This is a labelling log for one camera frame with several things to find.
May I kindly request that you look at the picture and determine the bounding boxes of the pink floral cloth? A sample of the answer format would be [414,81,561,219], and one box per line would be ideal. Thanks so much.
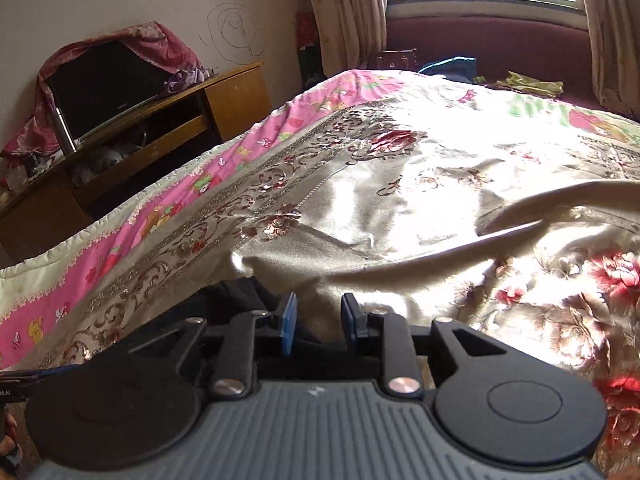
[0,21,207,161]

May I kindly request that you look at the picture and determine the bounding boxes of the purple cloth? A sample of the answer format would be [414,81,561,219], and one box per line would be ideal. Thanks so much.
[160,69,207,97]

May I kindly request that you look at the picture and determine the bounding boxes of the silver flask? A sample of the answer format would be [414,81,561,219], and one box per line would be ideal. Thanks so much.
[50,106,80,157]

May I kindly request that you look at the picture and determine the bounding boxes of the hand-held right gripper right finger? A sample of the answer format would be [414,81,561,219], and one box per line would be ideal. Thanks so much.
[340,293,507,398]

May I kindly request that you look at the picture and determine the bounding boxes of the beige curtain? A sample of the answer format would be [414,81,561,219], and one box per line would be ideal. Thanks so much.
[300,0,389,82]
[575,0,640,122]

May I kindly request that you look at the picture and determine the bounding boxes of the beige floral bed cover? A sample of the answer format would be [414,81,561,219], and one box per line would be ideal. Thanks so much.
[35,72,640,480]

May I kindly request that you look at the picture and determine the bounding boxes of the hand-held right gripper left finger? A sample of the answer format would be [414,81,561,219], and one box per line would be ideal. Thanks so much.
[125,291,299,399]

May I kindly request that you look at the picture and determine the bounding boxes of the black pants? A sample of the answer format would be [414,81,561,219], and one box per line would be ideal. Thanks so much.
[197,276,286,326]

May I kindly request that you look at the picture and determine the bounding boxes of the wooden cabinet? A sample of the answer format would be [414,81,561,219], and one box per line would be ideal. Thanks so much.
[0,62,271,266]

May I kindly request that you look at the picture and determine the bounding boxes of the pink cartoon print quilt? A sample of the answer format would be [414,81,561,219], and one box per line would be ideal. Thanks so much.
[0,70,401,368]

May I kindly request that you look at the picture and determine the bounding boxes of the yellow-green cloth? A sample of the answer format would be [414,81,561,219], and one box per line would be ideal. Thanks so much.
[489,71,564,99]

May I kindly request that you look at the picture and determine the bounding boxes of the black television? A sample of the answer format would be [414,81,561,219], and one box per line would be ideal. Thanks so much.
[46,41,172,142]

